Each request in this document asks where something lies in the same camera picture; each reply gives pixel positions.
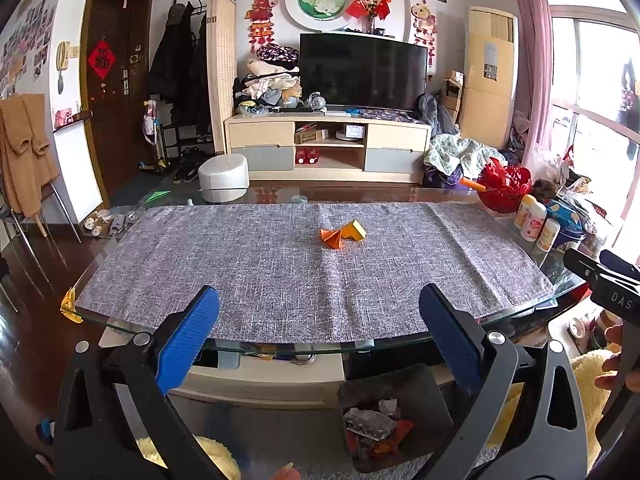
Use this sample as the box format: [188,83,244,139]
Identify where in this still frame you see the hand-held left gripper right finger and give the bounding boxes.
[418,283,590,480]

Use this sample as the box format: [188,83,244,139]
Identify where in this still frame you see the person's right hand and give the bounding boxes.
[594,326,625,388]

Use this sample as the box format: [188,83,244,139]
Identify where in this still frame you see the grey blue bag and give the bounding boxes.
[417,94,459,136]

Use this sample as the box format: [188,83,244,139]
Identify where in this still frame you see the group of wall photos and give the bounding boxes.
[0,0,57,97]

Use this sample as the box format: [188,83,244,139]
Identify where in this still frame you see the child's scooter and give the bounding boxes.
[137,100,171,176]

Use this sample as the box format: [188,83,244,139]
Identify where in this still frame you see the sunflower vase with red flags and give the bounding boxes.
[346,0,392,37]

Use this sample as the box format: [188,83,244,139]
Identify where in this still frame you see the white round stool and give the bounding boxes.
[198,155,250,204]

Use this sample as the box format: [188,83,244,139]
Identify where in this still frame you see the pile of slippers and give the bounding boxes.
[82,209,137,239]

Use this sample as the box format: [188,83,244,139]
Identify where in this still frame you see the pink hanging wall ornament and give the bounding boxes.
[411,2,437,67]

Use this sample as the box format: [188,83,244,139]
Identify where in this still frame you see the shoe rack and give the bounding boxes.
[165,124,217,184]

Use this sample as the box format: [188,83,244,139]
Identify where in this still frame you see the red openwork basket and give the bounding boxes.
[476,157,532,213]

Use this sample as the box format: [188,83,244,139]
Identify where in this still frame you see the red diamond door decal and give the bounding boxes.
[87,41,121,80]

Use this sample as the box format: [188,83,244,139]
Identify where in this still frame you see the brown coat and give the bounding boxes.
[0,92,60,216]

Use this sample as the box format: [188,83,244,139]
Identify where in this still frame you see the grey table mat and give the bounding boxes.
[75,202,555,345]

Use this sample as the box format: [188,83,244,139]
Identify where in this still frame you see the brown door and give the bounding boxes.
[80,0,154,206]

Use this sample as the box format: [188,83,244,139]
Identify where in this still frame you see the floral cloth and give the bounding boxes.
[424,133,507,179]

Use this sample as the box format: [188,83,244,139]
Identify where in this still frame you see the whiteboard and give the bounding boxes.
[52,112,104,226]

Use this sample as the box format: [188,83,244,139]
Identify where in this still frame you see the orange paper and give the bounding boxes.
[320,219,366,251]

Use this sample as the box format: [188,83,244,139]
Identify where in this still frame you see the window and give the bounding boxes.
[545,0,640,241]

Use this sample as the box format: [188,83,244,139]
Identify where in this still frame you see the yellow corner guard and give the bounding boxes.
[61,287,84,324]

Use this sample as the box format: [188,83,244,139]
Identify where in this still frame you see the small white bottle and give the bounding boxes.
[536,217,561,252]

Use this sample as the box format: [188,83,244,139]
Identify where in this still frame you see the cream television cabinet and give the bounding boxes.
[224,110,432,184]

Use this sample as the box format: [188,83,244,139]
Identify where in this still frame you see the pink curtain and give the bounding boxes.
[509,0,554,161]

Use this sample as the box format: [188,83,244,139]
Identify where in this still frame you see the large white bottle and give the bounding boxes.
[515,194,548,242]

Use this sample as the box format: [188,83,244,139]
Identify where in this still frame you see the round wall picture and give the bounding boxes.
[285,0,352,31]

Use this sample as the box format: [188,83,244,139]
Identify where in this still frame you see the cream standing air conditioner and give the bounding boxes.
[457,6,517,150]

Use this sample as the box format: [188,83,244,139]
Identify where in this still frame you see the pile of clothes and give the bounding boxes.
[233,44,304,115]

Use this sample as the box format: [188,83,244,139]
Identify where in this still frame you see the black coats on rack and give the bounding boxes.
[149,2,211,127]

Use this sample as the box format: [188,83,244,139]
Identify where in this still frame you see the black trash bin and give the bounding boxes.
[336,364,454,473]

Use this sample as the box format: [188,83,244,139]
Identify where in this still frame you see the plastic bags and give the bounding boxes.
[530,149,602,211]

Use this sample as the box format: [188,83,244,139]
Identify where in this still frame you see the blue round tin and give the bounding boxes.
[545,200,587,254]

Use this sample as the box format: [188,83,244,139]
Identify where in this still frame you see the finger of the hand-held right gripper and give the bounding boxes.
[563,249,614,289]
[599,250,640,281]

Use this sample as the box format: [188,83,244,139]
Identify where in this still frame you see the cardboard boxes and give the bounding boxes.
[442,71,466,126]

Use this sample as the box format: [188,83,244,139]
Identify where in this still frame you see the black television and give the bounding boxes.
[299,32,429,111]

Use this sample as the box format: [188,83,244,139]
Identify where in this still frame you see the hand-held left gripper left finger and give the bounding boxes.
[52,285,222,480]

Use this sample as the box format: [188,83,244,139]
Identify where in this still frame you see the bamboo folding screen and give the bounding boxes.
[206,0,237,156]

